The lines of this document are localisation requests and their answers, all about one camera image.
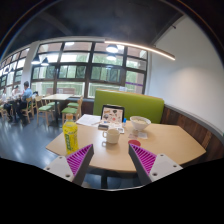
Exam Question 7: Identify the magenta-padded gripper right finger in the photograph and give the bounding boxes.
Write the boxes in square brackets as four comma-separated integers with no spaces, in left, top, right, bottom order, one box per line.
[128,143,184,186]

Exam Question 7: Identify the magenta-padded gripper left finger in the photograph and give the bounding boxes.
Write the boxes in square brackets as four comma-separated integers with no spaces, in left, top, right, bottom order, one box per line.
[43,143,95,187]

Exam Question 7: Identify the yellow drink bottle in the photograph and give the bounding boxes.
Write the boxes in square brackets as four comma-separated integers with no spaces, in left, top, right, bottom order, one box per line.
[62,113,80,156]

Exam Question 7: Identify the flat round red coaster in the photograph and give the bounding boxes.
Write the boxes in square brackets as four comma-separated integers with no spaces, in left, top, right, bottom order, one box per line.
[128,139,142,148]

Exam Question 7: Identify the white bowl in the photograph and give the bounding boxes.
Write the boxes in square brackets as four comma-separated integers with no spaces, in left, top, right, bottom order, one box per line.
[129,115,152,132]

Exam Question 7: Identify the white ribbed mug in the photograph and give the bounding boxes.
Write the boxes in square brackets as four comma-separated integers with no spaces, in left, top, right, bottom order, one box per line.
[101,128,121,145]

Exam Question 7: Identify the white paper sheets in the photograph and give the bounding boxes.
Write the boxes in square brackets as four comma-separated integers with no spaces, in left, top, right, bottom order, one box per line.
[75,113,102,128]

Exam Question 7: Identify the white printed booklet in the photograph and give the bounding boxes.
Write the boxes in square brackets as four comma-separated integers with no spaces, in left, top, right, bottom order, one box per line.
[108,122,126,135]

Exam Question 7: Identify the small dark box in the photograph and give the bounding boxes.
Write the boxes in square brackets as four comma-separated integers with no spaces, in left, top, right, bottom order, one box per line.
[97,123,110,131]

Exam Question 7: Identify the green upholstered bench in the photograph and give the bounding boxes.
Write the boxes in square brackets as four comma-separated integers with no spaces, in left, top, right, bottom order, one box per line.
[92,89,166,125]

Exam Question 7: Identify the black tablet with stickers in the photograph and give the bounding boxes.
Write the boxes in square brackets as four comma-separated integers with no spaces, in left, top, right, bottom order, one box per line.
[100,104,126,125]

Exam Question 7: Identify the group of green-seated wooden chairs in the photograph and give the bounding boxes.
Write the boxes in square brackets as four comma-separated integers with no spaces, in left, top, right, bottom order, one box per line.
[0,94,84,128]

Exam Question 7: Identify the wooden dining table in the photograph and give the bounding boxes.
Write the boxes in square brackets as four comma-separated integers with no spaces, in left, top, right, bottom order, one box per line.
[41,93,75,126]

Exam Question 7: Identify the person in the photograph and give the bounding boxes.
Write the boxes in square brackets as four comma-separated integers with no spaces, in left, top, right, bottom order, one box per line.
[14,80,34,123]
[0,88,11,114]
[10,84,22,103]

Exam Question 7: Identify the long linear ceiling light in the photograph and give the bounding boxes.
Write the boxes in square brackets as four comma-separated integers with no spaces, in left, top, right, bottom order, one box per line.
[104,40,176,61]

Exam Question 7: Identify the group of pendant lamps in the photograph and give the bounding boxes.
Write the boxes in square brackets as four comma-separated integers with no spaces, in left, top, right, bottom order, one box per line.
[30,44,120,66]

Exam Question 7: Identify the black-framed window wall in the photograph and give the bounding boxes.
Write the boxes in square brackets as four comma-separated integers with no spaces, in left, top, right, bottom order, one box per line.
[0,40,149,99]

